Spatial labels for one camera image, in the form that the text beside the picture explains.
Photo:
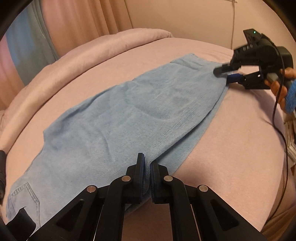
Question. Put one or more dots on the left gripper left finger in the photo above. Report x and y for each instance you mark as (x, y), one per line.
(97, 213)

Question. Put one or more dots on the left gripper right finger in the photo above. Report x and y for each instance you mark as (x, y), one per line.
(198, 213)

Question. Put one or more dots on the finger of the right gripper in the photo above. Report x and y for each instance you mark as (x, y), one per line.
(247, 79)
(225, 68)

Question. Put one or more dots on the light blue denim pants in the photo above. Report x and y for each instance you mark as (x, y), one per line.
(162, 113)

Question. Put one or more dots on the person right hand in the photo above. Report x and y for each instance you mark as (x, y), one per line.
(275, 87)

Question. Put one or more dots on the pink duvet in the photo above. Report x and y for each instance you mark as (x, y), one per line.
(55, 76)

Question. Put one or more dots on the pink curtain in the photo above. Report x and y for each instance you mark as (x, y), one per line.
(70, 24)

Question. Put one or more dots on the blue grey curtain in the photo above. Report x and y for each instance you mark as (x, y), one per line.
(29, 43)

